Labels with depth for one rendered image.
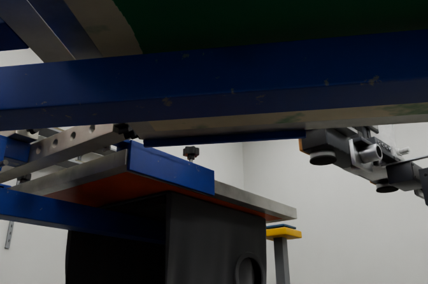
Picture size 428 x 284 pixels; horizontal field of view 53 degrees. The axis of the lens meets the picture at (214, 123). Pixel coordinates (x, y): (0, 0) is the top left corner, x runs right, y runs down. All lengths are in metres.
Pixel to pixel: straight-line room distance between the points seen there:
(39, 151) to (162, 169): 0.31
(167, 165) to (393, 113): 0.53
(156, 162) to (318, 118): 0.43
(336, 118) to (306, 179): 4.38
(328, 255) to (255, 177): 1.34
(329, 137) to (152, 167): 0.49
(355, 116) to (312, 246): 4.26
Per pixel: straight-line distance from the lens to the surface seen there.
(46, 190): 1.23
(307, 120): 0.75
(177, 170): 1.07
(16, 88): 0.55
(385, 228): 4.70
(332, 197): 4.95
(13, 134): 1.11
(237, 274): 1.34
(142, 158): 0.99
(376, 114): 0.76
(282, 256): 1.76
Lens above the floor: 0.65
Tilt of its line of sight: 24 degrees up
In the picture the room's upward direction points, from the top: 1 degrees counter-clockwise
